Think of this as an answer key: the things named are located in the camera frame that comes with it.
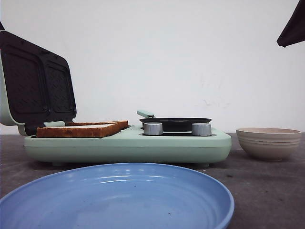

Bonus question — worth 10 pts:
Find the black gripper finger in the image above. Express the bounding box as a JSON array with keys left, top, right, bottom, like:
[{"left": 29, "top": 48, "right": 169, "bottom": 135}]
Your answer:
[{"left": 276, "top": 0, "right": 305, "bottom": 47}]

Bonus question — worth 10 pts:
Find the beige ribbed bowl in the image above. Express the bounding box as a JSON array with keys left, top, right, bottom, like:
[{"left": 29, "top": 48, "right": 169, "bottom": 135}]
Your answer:
[{"left": 236, "top": 127, "right": 302, "bottom": 161}]

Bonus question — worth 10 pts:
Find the white bread slice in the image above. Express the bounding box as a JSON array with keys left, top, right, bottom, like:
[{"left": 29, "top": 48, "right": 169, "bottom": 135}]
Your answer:
[
  {"left": 36, "top": 124, "right": 128, "bottom": 138},
  {"left": 68, "top": 120, "right": 129, "bottom": 128}
]

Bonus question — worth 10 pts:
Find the mint green breakfast maker base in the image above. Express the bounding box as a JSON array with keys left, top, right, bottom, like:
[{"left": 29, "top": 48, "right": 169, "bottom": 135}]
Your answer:
[{"left": 24, "top": 125, "right": 232, "bottom": 164}]

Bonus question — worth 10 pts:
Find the right silver control knob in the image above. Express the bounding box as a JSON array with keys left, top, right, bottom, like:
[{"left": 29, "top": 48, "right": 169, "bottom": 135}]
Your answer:
[{"left": 192, "top": 123, "right": 212, "bottom": 136}]

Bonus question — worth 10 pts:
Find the silver control knob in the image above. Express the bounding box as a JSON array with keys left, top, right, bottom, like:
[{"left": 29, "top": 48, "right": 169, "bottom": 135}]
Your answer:
[
  {"left": 192, "top": 123, "right": 212, "bottom": 136},
  {"left": 143, "top": 122, "right": 163, "bottom": 136}
]

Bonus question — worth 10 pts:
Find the left silver control knob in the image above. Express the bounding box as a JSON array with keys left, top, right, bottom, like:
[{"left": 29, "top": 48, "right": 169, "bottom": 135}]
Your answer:
[{"left": 143, "top": 122, "right": 163, "bottom": 136}]

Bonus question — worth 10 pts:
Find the blue round plate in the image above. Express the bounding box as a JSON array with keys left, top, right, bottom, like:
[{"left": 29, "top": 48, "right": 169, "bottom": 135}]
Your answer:
[{"left": 0, "top": 163, "right": 234, "bottom": 229}]

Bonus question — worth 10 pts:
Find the black frying pan green handle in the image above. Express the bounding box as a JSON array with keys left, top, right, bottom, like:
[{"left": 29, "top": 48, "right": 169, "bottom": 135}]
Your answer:
[{"left": 137, "top": 110, "right": 212, "bottom": 132}]

